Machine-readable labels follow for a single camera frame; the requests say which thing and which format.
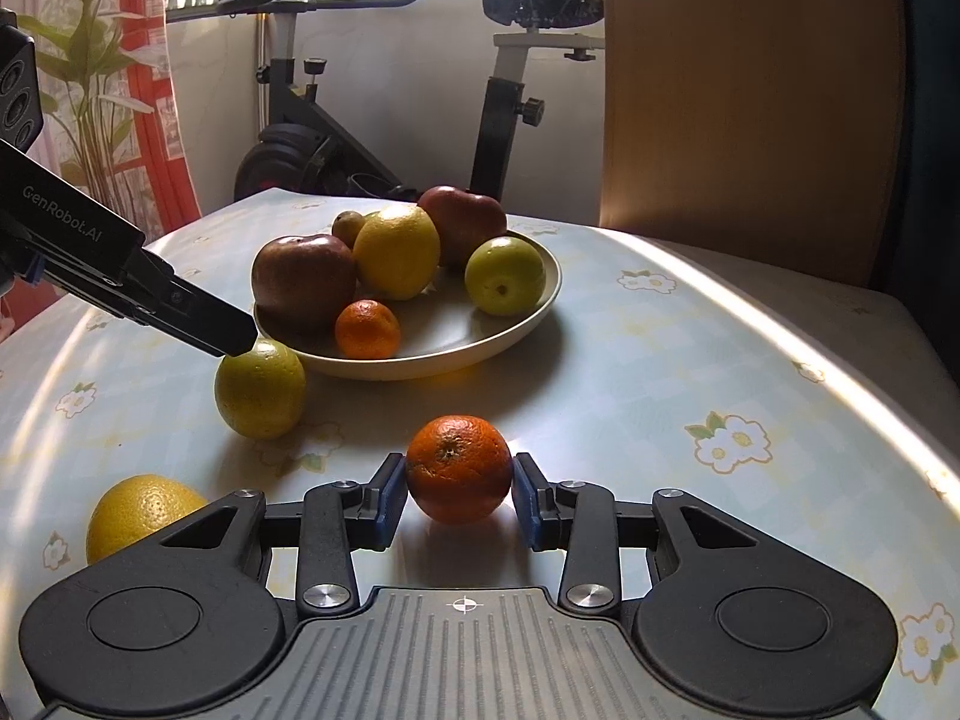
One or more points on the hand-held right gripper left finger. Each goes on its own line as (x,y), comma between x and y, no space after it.
(391,502)

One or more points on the small brown fruit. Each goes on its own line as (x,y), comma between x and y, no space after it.
(346,226)

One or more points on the red apple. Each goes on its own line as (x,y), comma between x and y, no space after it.
(469,221)
(304,281)

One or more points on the green apple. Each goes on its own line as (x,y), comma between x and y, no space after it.
(504,274)

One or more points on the beige plate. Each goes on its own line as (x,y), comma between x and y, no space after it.
(450,330)

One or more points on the black exercise bike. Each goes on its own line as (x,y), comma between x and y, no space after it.
(495,127)

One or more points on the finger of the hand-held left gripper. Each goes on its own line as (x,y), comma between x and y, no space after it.
(217,330)

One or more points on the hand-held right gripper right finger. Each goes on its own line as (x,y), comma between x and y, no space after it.
(526,502)

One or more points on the wooden cabinet panel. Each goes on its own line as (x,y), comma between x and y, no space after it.
(750,90)

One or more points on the orange tangerine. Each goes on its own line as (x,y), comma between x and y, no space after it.
(457,469)
(367,328)

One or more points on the dark blue curtain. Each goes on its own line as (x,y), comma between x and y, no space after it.
(934,165)

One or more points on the yellow-green round fruit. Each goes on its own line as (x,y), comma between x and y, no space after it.
(262,397)

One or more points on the large yellow citrus fruit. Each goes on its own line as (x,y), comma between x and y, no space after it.
(135,514)
(396,251)

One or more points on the plant print curtain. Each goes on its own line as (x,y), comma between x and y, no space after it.
(97,90)

